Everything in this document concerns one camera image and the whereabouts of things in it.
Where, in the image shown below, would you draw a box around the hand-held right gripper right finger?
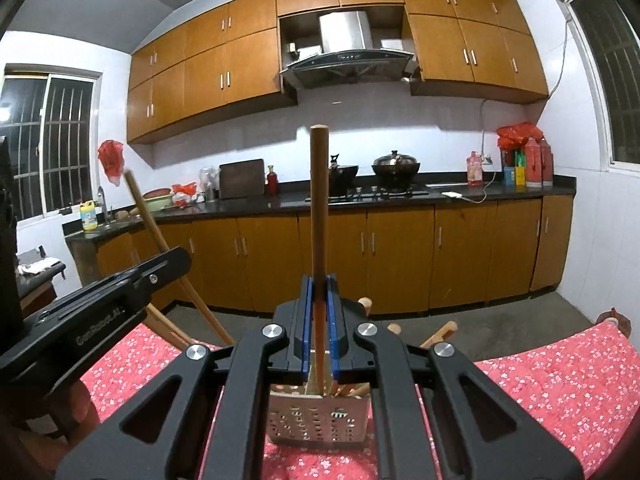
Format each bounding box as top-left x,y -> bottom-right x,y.
327,274 -> 583,480

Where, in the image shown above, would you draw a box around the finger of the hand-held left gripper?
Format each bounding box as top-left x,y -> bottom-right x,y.
20,247 -> 194,328

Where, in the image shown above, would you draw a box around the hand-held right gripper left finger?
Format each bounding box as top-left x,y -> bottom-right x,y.
55,274 -> 313,480

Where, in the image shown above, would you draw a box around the grey perforated utensil holder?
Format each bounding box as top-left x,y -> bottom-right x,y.
265,350 -> 373,448

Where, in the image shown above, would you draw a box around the person's left hand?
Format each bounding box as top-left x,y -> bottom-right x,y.
0,380 -> 101,458

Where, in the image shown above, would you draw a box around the green basin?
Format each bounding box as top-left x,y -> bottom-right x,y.
141,188 -> 173,212

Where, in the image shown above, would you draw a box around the dark side table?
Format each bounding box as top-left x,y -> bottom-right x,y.
15,260 -> 68,321

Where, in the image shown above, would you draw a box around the small red plastic bag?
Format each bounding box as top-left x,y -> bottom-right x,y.
171,182 -> 197,208

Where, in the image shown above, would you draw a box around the white cloth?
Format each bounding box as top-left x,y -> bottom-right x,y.
15,257 -> 63,276

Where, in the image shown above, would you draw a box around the metal faucet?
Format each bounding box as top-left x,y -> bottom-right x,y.
96,186 -> 113,226

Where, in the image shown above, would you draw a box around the wooden base cabinets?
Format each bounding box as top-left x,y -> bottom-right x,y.
67,194 -> 575,317

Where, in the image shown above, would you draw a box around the dark cutting board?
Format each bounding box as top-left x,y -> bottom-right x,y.
219,158 -> 266,200

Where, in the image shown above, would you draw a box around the hanging red plastic bag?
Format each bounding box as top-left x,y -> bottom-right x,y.
97,140 -> 126,188

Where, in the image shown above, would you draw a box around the gas stove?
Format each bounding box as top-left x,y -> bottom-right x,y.
305,185 -> 430,203

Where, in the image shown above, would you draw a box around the black wok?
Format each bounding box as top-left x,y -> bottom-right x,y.
327,152 -> 360,195

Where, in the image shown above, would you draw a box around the barred sliding window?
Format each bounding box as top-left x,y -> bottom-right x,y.
0,64 -> 103,221

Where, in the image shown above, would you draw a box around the wok with lid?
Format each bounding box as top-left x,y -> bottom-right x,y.
371,150 -> 421,188

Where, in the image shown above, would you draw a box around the pink bottle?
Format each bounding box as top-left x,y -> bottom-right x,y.
466,150 -> 484,187

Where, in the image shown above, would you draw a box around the red floral tablecloth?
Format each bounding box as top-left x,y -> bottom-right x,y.
80,317 -> 636,480

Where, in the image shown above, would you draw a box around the black kitchen countertop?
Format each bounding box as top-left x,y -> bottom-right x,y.
62,175 -> 577,241

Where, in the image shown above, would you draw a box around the red thermos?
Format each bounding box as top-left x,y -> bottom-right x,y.
525,137 -> 543,188
540,140 -> 555,184

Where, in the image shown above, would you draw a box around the large red plastic bag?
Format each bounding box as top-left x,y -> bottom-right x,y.
496,121 -> 546,152

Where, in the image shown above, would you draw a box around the steel range hood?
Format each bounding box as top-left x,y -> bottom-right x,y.
279,10 -> 420,92

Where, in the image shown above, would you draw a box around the wooden wall cabinets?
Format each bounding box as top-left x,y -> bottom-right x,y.
126,0 -> 550,145

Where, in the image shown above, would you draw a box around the wooden chair post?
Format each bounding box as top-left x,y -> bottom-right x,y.
597,306 -> 633,337

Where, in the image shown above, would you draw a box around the barred window with white frame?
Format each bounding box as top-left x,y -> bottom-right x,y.
554,0 -> 640,171

